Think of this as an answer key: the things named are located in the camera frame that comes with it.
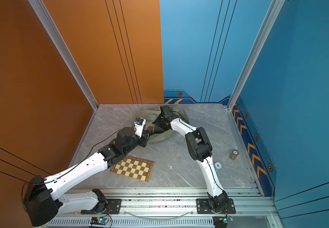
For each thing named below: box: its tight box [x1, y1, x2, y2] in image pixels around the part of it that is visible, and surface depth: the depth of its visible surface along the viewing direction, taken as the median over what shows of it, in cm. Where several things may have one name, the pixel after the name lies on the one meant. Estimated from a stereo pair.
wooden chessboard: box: [109, 155, 155, 182], surface depth 85 cm
